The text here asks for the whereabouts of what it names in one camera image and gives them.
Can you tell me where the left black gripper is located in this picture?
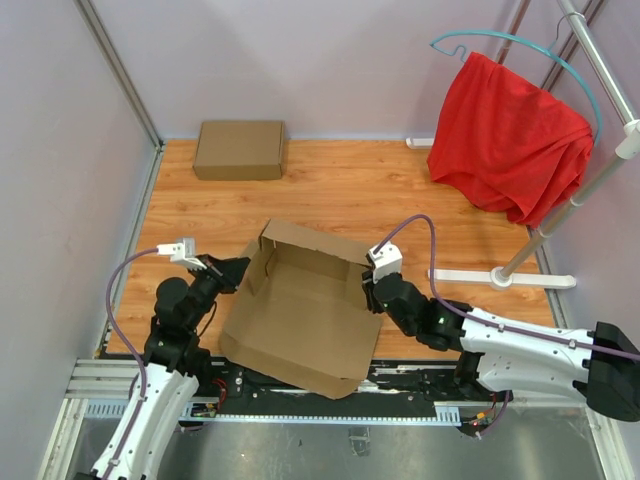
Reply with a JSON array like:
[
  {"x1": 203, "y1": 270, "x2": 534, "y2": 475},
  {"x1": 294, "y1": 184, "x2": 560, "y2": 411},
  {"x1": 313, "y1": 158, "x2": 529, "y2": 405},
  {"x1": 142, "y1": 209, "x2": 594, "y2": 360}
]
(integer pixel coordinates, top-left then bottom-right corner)
[{"x1": 185, "y1": 253, "x2": 251, "y2": 330}]

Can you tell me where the cardboard box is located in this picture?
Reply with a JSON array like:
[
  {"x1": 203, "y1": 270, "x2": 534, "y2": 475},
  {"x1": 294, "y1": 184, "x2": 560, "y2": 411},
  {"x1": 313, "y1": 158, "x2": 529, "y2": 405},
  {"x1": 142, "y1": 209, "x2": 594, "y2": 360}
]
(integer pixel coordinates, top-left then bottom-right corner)
[
  {"x1": 193, "y1": 120, "x2": 286, "y2": 181},
  {"x1": 219, "y1": 218, "x2": 383, "y2": 399}
]

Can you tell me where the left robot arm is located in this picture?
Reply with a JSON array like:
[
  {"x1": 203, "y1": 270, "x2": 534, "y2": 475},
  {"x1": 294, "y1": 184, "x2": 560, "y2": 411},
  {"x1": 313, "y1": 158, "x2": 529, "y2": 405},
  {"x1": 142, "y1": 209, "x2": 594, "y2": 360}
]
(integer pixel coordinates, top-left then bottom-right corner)
[{"x1": 74, "y1": 244, "x2": 250, "y2": 479}]

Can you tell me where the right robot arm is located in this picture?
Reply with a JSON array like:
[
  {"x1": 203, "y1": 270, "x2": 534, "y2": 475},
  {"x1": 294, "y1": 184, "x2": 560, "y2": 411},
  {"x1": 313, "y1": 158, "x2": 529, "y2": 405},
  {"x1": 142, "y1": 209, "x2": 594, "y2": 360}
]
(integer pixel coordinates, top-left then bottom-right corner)
[{"x1": 362, "y1": 271, "x2": 639, "y2": 422}]

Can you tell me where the folded cardboard box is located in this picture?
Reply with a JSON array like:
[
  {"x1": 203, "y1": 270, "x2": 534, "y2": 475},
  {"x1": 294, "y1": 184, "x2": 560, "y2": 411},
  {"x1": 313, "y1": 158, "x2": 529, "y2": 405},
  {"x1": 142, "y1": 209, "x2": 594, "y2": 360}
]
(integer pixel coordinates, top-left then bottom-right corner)
[{"x1": 193, "y1": 120, "x2": 286, "y2": 181}]

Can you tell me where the white rack foot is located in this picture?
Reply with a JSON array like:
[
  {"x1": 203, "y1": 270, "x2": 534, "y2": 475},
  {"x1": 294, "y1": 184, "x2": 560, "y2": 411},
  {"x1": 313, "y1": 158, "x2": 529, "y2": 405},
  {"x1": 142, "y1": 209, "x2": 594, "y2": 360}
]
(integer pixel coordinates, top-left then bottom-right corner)
[{"x1": 405, "y1": 137, "x2": 434, "y2": 149}]

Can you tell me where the red cloth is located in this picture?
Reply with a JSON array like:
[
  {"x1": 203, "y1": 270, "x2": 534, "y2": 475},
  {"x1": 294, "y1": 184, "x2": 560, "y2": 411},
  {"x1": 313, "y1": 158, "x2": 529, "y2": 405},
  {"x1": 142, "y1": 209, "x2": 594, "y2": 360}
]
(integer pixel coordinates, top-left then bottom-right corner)
[{"x1": 427, "y1": 52, "x2": 594, "y2": 228}]

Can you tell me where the white clothes rack stand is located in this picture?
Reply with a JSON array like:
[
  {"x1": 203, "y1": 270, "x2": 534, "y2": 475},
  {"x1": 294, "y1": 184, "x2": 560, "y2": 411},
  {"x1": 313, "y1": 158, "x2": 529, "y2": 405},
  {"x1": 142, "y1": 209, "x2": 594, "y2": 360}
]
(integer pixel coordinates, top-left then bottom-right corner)
[{"x1": 428, "y1": 1, "x2": 639, "y2": 290}]

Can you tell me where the teal clothes hanger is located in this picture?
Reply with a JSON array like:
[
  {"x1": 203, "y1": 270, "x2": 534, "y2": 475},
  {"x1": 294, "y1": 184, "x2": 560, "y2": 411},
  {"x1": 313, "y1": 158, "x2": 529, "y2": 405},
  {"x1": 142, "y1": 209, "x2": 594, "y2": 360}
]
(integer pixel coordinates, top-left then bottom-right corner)
[{"x1": 428, "y1": 13, "x2": 604, "y2": 149}]

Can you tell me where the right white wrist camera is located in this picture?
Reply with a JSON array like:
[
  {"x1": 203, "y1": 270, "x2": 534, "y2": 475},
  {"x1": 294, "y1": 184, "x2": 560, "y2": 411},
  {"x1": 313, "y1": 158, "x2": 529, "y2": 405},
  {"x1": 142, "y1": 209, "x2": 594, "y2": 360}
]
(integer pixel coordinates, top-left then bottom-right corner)
[{"x1": 367, "y1": 242, "x2": 403, "y2": 283}]

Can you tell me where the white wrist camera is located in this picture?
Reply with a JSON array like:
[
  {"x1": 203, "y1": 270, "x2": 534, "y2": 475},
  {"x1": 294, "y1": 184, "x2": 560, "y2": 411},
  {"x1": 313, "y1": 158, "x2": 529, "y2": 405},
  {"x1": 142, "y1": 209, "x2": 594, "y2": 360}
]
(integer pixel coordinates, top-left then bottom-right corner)
[
  {"x1": 156, "y1": 237, "x2": 205, "y2": 271},
  {"x1": 367, "y1": 242, "x2": 403, "y2": 283}
]

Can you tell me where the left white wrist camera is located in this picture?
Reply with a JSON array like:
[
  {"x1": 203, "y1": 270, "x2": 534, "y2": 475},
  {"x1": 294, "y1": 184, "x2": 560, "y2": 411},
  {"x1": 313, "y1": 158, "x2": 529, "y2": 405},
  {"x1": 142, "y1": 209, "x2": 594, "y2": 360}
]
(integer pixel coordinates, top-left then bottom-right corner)
[{"x1": 156, "y1": 237, "x2": 205, "y2": 271}]

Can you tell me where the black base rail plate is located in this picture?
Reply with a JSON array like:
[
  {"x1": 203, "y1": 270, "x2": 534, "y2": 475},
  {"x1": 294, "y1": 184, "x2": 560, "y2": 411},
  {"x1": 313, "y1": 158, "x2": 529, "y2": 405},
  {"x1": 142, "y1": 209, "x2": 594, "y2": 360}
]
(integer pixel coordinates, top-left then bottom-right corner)
[{"x1": 211, "y1": 356, "x2": 504, "y2": 417}]

